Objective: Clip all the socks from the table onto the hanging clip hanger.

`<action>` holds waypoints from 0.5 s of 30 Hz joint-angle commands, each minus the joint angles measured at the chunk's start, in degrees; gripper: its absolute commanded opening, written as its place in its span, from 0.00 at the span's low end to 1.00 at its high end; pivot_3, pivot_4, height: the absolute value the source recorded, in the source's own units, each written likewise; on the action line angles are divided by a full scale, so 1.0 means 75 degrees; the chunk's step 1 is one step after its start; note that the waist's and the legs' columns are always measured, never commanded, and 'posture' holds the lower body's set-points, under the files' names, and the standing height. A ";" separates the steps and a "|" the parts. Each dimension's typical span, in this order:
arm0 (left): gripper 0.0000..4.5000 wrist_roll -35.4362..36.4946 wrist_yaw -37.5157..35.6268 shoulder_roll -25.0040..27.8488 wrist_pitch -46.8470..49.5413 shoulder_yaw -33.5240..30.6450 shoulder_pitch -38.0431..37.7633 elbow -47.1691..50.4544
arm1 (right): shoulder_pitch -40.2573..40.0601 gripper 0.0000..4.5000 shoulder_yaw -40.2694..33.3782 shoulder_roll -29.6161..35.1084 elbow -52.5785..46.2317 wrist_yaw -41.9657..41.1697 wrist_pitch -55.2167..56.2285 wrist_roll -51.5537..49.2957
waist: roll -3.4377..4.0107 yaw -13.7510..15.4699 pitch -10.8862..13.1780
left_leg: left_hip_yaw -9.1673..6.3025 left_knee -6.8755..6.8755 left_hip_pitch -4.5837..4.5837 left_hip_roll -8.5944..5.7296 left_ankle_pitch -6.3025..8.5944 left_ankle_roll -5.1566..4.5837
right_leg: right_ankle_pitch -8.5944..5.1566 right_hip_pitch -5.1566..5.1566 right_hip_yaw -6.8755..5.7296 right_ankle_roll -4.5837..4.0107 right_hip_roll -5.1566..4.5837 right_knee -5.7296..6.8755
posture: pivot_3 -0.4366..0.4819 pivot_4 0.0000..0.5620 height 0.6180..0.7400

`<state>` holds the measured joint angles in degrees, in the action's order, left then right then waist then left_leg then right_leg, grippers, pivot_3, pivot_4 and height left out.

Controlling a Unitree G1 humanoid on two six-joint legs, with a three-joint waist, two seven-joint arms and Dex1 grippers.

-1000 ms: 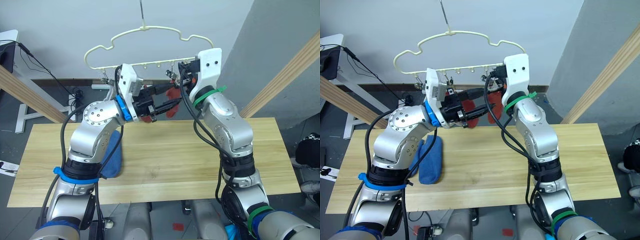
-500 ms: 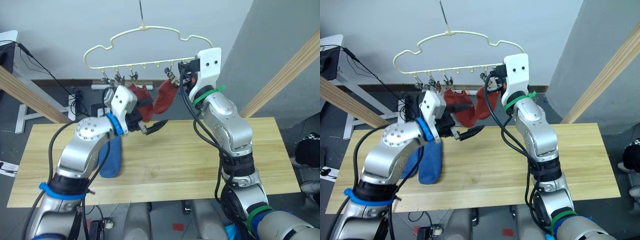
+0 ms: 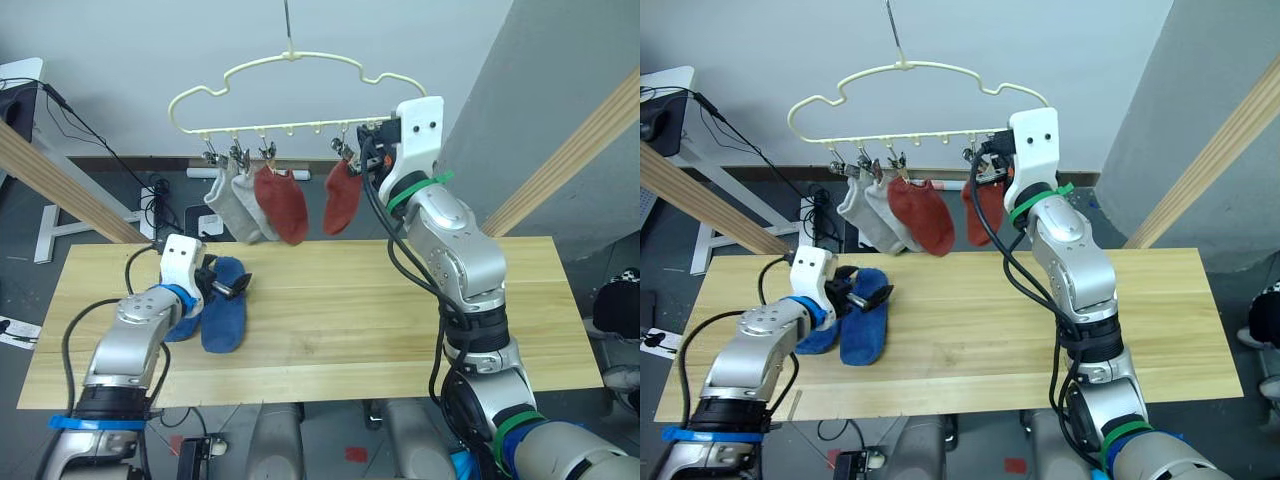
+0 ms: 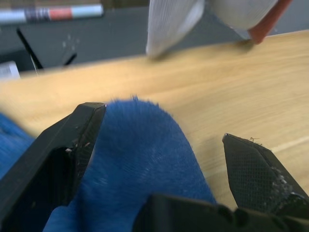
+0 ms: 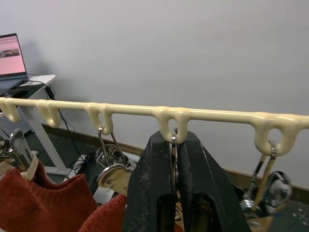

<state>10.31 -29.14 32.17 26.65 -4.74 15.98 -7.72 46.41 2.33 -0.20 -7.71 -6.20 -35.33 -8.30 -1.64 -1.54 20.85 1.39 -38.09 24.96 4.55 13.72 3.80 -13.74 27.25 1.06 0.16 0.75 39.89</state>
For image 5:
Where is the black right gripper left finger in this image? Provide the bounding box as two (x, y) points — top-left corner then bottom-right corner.
(123, 130), (178, 232)

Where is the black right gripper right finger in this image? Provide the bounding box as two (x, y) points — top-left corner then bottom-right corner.
(177, 131), (252, 232)

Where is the metal hanger clip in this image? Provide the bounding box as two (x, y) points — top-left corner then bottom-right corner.
(240, 139), (293, 218)
(170, 127), (181, 218)
(95, 125), (136, 194)
(7, 128), (39, 180)

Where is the cream plastic hanger bar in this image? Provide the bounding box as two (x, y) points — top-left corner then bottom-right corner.
(0, 97), (309, 154)

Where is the red knitted sock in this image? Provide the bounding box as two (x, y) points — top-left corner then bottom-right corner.
(78, 194), (128, 232)
(0, 159), (98, 232)

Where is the grey perforated panel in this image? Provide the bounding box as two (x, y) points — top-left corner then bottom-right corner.
(0, 113), (36, 140)

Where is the white desk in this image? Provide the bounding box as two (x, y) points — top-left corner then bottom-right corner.
(0, 74), (69, 175)

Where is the open laptop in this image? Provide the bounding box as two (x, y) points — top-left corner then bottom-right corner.
(0, 33), (29, 97)

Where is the black power cable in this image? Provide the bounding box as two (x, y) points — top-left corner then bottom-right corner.
(20, 79), (97, 174)

